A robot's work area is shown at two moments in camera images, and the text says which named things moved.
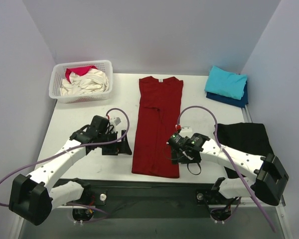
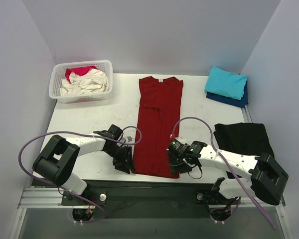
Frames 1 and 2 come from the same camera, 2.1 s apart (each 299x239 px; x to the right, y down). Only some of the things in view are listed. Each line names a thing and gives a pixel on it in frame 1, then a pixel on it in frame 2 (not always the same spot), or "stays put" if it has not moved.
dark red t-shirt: (158, 119) stays put
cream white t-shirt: (94, 81) stays put
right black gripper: (182, 157) → (177, 160)
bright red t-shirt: (78, 70) stays put
